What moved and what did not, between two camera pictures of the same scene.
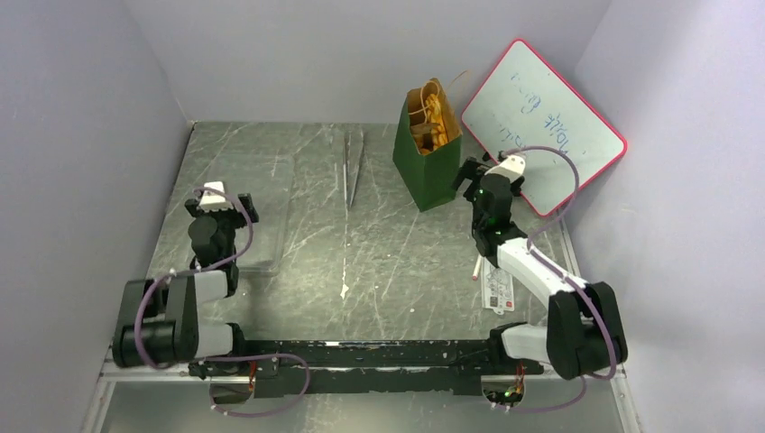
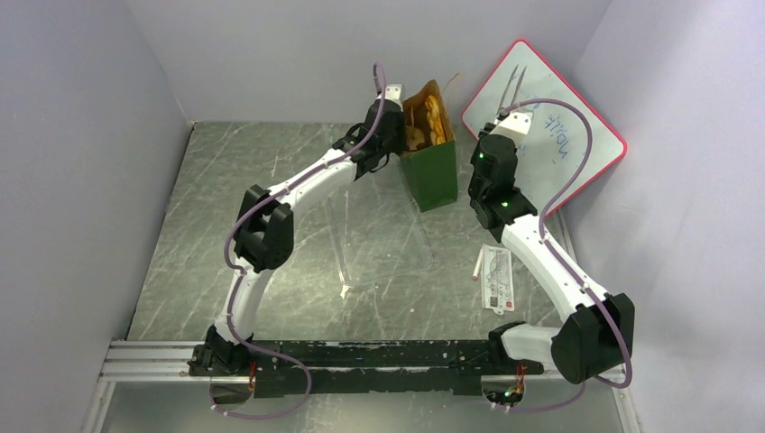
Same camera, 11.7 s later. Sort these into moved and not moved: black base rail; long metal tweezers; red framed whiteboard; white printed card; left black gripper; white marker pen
Moved: left black gripper; long metal tweezers
Not moved: white marker pen; white printed card; red framed whiteboard; black base rail
